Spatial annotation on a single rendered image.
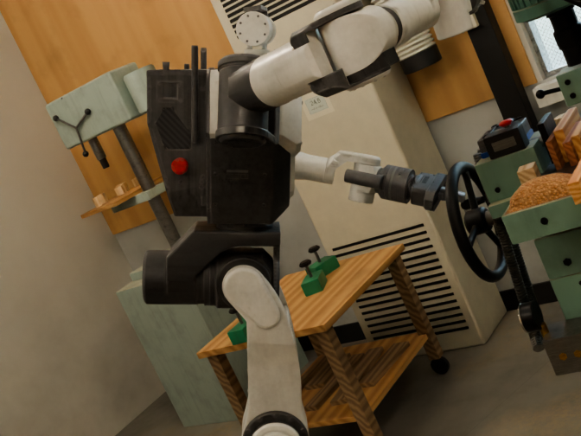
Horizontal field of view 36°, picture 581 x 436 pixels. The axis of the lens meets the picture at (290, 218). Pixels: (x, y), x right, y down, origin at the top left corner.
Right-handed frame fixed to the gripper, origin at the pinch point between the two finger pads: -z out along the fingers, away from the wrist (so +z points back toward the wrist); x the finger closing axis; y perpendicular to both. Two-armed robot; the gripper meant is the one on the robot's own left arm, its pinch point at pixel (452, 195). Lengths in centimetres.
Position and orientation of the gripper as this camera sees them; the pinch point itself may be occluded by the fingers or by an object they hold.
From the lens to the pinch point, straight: 222.6
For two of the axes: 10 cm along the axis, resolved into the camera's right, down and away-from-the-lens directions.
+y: -0.5, -8.2, -5.7
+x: -4.3, 5.4, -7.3
